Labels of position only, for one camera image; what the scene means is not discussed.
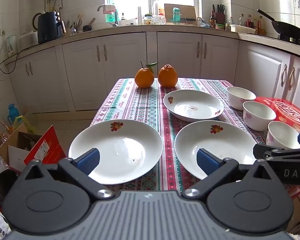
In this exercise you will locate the green dish soap bottle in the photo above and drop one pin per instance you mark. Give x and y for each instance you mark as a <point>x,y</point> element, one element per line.
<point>111,17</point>

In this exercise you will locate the white electric kettle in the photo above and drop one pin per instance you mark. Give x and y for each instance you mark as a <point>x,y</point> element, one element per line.
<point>11,45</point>

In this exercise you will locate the metal faucet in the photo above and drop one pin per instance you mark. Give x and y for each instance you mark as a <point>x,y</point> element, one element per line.
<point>100,7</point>

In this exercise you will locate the black trash bin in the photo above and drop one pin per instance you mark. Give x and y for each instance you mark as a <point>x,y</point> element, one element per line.
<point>2,187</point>

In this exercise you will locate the black wok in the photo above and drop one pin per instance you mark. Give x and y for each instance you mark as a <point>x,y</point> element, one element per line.
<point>287,28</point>

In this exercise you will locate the pink cloth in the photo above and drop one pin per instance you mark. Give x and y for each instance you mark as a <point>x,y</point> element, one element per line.
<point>108,8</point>

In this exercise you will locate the brown cardboard sheet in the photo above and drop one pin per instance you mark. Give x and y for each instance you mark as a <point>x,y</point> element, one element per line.
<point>187,11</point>

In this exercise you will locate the cooking oil bottle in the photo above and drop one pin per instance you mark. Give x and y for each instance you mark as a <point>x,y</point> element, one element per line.
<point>260,25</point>

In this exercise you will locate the knife block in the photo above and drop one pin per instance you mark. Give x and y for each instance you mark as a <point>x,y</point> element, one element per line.
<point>219,15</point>

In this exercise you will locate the blue bottle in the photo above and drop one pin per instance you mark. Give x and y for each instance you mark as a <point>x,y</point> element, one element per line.
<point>13,111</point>

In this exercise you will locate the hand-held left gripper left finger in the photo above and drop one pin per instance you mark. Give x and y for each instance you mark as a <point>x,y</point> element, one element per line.
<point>88,161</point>

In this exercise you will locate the white kitchen cabinets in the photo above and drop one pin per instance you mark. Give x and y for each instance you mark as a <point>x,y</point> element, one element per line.
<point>127,62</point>

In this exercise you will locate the white floral plate with stain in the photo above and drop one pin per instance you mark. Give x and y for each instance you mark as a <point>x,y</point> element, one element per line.
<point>190,102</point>

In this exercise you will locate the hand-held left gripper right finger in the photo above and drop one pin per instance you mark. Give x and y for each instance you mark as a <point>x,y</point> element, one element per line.
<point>207,163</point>

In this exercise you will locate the dark sauce bottle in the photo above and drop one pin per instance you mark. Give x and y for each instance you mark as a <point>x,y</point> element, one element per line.
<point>212,20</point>

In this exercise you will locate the teal water bottle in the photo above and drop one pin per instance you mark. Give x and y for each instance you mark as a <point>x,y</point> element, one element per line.
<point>176,15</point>

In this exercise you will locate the white pink-flowered bowl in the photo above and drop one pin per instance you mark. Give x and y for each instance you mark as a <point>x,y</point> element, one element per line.
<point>240,100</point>
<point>280,136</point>
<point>257,118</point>

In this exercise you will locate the orange without leaf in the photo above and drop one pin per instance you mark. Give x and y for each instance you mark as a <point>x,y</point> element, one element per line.
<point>167,77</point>

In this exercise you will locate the orange with leaf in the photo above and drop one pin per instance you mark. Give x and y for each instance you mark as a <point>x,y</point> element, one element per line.
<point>144,78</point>

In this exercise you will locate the utensil holder with chopsticks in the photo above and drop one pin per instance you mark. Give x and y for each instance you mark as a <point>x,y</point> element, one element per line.
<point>72,27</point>

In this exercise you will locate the stack of plastic cups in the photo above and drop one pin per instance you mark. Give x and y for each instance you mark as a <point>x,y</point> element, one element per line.
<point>139,15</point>

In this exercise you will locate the white plastic tray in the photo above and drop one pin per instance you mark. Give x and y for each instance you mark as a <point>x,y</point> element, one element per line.
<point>242,28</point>

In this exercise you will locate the small black pot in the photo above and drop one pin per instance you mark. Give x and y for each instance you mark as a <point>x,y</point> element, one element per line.
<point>88,28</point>

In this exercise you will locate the red printed cardboard box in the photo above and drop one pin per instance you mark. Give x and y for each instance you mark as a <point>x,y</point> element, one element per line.
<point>43,147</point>

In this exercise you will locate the white countertop appliance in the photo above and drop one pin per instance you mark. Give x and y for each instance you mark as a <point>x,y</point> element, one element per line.
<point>27,39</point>

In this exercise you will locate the red round tin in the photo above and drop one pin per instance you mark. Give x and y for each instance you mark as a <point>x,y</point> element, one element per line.
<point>290,112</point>

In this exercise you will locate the green bag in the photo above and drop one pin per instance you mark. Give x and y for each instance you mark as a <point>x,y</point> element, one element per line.
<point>27,125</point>

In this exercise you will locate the patterned tablecloth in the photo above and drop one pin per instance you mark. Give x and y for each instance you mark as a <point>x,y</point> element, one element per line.
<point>140,105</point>

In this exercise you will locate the dark blue air fryer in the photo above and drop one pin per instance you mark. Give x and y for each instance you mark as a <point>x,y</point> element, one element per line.
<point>48,27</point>

